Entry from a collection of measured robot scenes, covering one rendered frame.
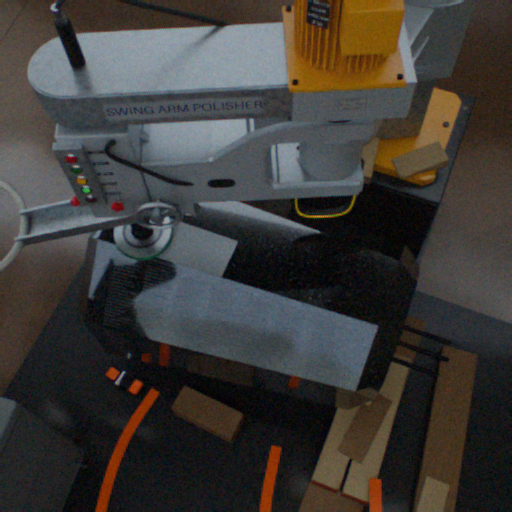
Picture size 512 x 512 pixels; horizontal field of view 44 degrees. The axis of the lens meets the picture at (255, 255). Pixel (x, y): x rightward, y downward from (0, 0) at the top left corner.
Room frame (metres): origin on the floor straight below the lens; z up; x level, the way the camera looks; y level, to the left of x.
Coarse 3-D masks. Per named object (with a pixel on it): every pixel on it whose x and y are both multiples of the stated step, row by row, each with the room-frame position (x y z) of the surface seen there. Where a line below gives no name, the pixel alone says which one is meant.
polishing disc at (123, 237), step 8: (120, 232) 1.19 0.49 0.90; (128, 232) 1.19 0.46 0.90; (160, 232) 1.18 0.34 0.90; (168, 232) 1.17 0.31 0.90; (120, 240) 1.16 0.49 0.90; (128, 240) 1.15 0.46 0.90; (136, 240) 1.15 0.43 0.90; (144, 240) 1.15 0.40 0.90; (152, 240) 1.15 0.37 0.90; (160, 240) 1.14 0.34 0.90; (168, 240) 1.14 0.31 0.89; (120, 248) 1.12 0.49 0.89; (128, 248) 1.12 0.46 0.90; (136, 248) 1.12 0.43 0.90; (144, 248) 1.11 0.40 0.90; (152, 248) 1.11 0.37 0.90; (160, 248) 1.11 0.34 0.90; (136, 256) 1.09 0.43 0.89; (144, 256) 1.08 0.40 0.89
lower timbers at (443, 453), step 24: (408, 336) 0.99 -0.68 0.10; (456, 360) 0.86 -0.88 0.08; (456, 384) 0.75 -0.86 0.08; (432, 408) 0.65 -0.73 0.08; (456, 408) 0.64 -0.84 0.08; (432, 432) 0.55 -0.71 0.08; (456, 432) 0.54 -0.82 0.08; (432, 456) 0.45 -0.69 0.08; (456, 456) 0.44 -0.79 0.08; (456, 480) 0.34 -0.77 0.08; (312, 504) 0.29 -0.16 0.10; (336, 504) 0.28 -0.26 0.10; (360, 504) 0.28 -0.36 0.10
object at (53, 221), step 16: (32, 208) 1.26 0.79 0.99; (48, 208) 1.25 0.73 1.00; (64, 208) 1.25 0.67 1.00; (80, 208) 1.24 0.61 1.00; (32, 224) 1.22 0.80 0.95; (48, 224) 1.20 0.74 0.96; (64, 224) 1.19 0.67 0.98; (80, 224) 1.14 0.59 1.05; (96, 224) 1.13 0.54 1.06; (112, 224) 1.13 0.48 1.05; (128, 224) 1.13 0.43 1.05; (16, 240) 1.14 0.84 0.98; (32, 240) 1.14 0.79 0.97; (48, 240) 1.14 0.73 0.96
